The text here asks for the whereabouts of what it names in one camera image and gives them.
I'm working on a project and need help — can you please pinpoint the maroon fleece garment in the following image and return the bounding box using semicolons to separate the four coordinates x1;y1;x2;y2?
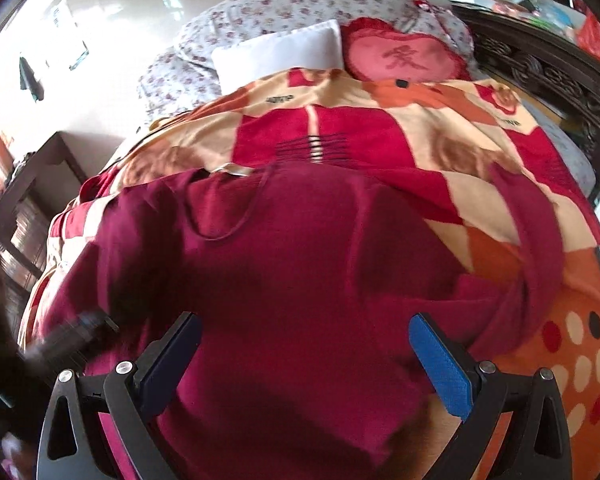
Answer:
40;162;564;479

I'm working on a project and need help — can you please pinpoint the dark wooden side cabinet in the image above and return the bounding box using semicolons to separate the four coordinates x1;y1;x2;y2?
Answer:
0;132;86;335

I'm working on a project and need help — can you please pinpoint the floral quilt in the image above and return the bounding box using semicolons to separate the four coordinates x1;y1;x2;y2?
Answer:
138;0;479;124

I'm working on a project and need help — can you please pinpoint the orange red patterned blanket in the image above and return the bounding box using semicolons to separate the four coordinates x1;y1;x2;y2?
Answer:
18;68;600;479

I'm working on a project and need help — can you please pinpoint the white pillow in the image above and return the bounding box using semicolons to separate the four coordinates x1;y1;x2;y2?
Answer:
211;20;343;94

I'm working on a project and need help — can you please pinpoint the dark carved wooden headboard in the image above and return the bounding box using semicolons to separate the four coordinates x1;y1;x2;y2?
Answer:
452;3;600;204

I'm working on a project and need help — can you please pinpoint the red heart cushion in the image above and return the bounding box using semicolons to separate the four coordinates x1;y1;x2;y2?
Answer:
340;18;470;82

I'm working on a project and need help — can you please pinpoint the red plastic bag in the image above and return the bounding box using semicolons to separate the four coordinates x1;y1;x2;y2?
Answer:
576;10;600;61

